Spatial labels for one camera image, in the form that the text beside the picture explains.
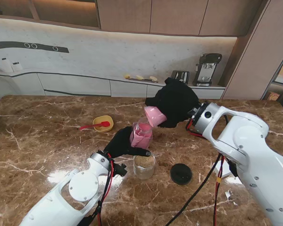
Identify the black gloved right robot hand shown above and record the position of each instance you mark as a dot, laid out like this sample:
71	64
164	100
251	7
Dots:
177	103

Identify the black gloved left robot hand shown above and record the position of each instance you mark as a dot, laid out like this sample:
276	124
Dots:
119	143

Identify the yellow plastic bowl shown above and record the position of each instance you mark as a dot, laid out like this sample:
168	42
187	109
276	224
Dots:
103	127

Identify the pink container with white lid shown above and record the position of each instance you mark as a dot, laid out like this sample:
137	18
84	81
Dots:
141	137

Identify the pink measuring cup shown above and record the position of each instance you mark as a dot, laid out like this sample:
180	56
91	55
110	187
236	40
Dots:
154	116

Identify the red measuring spoon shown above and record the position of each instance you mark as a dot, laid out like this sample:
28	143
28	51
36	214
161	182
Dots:
94	126

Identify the clear glass grain jar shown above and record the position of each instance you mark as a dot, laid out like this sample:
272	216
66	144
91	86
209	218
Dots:
144	169

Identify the black round jar lid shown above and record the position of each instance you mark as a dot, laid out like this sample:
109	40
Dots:
181	174

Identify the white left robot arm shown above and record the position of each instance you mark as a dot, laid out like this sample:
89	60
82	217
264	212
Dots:
68	195

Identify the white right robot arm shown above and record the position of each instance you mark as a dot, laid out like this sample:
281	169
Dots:
250	146

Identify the black toaster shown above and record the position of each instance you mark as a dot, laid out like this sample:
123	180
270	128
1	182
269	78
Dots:
184	75

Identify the yellow bread piece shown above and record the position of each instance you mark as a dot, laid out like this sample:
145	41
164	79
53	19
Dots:
127	76
152	78
139	77

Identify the dark wooden serving board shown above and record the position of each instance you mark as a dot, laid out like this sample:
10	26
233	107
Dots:
143	80

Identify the black espresso machine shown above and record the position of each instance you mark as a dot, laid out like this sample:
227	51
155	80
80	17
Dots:
207	68

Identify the white counter cabinet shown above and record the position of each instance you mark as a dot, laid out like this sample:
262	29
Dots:
73	84

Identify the orange printed box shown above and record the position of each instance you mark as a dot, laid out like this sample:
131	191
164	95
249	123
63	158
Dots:
272	96

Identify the small white paper scrap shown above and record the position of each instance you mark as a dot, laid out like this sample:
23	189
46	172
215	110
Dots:
227	195

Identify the short white bottle black cap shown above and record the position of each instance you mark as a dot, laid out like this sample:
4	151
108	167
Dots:
16	67

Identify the tall white bottle black cap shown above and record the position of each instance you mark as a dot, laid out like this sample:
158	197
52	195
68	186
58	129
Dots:
6	66

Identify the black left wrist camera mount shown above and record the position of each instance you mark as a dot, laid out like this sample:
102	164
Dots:
119	170

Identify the wooden wall cabinets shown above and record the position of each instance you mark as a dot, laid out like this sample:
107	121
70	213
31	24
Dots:
174	16

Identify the black wall panel with rings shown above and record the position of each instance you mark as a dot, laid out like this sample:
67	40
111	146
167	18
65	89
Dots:
14	45

